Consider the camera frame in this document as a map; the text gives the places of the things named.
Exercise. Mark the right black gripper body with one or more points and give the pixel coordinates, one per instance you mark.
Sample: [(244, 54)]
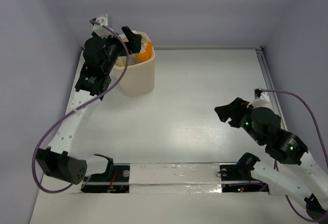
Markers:
[(242, 118)]

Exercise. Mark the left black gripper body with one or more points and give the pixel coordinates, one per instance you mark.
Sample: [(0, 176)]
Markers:
[(127, 44)]

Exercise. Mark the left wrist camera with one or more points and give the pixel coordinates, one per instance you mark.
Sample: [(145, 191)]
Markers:
[(100, 25)]

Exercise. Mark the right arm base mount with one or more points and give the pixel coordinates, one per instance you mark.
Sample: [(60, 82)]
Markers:
[(236, 178)]

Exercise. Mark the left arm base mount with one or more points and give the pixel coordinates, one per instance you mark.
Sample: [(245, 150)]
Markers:
[(115, 179)]

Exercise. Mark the crushed clear bottle white cap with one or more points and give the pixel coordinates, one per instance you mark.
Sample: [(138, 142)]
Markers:
[(133, 60)]

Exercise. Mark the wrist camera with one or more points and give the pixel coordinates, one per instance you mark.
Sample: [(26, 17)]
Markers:
[(261, 98), (100, 25)]

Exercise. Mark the silver foil tape strip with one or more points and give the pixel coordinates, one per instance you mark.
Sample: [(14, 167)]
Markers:
[(174, 178)]

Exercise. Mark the aluminium table edge rail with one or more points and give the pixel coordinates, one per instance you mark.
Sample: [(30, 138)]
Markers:
[(269, 85)]

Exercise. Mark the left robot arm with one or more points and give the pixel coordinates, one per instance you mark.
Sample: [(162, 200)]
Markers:
[(100, 52)]

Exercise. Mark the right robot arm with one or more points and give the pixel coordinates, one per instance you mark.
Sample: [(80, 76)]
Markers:
[(264, 127)]

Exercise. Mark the large bottle yellow label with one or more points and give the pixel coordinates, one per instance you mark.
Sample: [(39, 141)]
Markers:
[(121, 61)]

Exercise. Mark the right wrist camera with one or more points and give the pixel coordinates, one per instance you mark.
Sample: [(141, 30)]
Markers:
[(261, 98)]

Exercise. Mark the orange juice bottle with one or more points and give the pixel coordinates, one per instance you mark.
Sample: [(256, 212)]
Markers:
[(145, 52)]

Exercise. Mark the beige plastic waste bin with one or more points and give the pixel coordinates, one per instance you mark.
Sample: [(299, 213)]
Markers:
[(138, 79)]

